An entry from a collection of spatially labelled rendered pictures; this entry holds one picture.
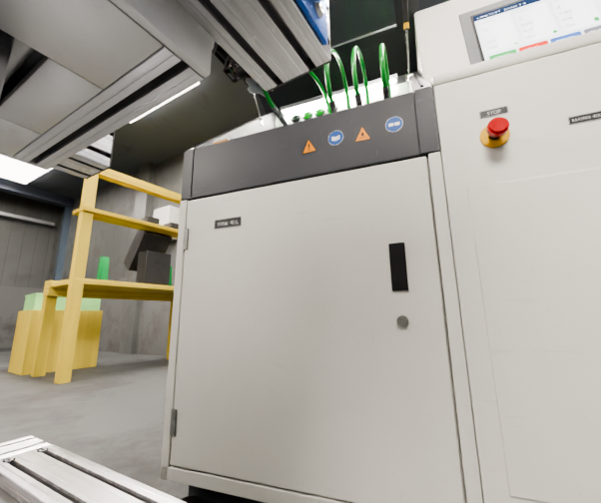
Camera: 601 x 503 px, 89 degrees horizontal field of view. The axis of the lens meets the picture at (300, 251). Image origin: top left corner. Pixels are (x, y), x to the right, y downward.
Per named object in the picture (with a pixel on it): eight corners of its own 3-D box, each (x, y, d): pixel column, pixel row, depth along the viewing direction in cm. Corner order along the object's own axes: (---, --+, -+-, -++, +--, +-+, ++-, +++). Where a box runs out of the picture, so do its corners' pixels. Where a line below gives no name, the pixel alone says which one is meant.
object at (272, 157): (191, 199, 89) (194, 148, 92) (201, 204, 93) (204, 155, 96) (419, 155, 66) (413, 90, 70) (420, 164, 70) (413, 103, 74)
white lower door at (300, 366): (166, 466, 74) (185, 200, 89) (173, 462, 76) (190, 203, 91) (467, 529, 51) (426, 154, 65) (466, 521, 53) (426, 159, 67)
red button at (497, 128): (484, 140, 58) (480, 116, 59) (481, 150, 62) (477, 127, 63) (517, 133, 56) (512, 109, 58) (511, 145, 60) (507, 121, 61)
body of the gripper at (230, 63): (235, 85, 101) (209, 56, 100) (251, 80, 106) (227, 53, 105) (244, 65, 95) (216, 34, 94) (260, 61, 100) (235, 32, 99)
